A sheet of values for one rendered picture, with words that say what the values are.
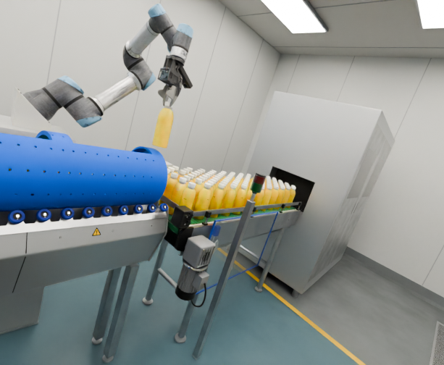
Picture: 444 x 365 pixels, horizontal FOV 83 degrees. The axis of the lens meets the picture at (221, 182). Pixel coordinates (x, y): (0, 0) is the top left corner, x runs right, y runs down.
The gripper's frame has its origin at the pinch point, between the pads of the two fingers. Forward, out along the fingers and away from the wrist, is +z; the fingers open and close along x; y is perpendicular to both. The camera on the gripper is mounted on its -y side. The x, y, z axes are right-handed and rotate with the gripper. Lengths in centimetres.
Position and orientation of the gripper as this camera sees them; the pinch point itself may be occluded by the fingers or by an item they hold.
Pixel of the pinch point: (169, 103)
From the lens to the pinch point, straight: 126.7
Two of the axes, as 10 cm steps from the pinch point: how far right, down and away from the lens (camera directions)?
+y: -5.6, -1.2, -8.2
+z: -2.8, 9.6, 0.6
